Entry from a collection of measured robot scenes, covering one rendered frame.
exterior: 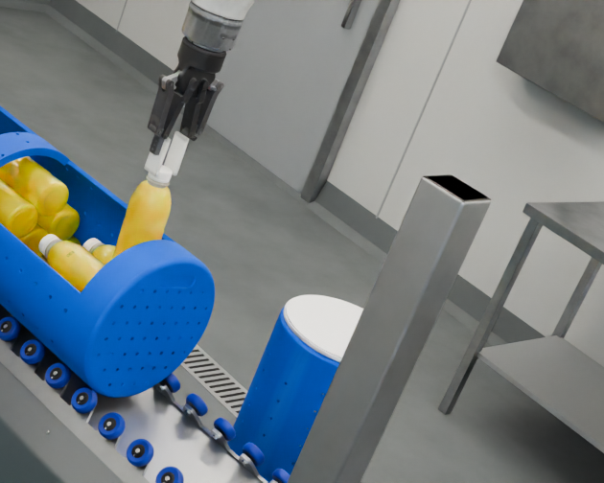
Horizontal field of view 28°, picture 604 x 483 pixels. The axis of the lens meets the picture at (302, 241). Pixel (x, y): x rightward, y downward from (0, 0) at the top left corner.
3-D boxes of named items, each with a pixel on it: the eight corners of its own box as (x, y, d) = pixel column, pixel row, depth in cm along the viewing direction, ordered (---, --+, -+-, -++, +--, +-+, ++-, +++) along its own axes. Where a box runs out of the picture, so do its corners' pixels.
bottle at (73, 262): (106, 329, 205) (42, 272, 214) (138, 304, 207) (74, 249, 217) (97, 303, 199) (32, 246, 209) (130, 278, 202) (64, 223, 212)
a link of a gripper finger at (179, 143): (174, 130, 203) (177, 130, 203) (162, 168, 206) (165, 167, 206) (186, 139, 201) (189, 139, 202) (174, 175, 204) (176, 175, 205)
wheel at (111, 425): (127, 421, 197) (131, 425, 199) (109, 405, 199) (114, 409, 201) (107, 442, 196) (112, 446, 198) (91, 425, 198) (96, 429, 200)
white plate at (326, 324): (414, 383, 237) (412, 388, 237) (406, 321, 262) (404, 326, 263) (283, 338, 233) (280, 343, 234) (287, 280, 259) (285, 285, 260)
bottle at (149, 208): (130, 287, 206) (161, 190, 199) (101, 268, 209) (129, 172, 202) (156, 279, 212) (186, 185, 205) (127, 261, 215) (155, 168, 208)
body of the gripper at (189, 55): (202, 51, 190) (184, 103, 193) (239, 54, 196) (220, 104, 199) (173, 31, 193) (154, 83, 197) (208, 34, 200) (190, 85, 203)
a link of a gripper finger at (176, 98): (200, 81, 196) (195, 80, 194) (169, 142, 198) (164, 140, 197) (184, 71, 198) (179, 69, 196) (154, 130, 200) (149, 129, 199)
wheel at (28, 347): (46, 346, 209) (51, 351, 210) (31, 333, 211) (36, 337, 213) (28, 365, 208) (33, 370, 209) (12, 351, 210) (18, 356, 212)
